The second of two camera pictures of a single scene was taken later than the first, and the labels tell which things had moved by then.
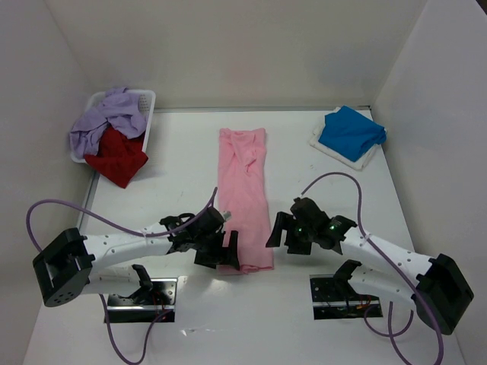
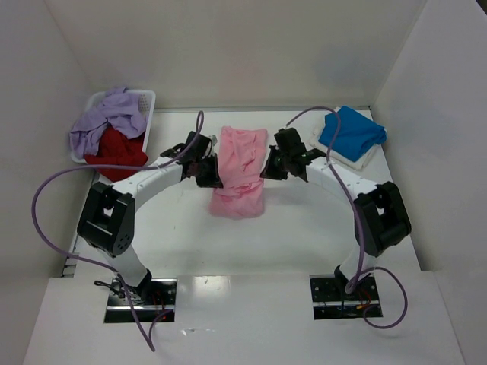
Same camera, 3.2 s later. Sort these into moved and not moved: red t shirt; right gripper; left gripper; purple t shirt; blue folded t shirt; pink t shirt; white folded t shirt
Moved: pink t shirt; left gripper; right gripper
Not moved: white folded t shirt; purple t shirt; red t shirt; blue folded t shirt
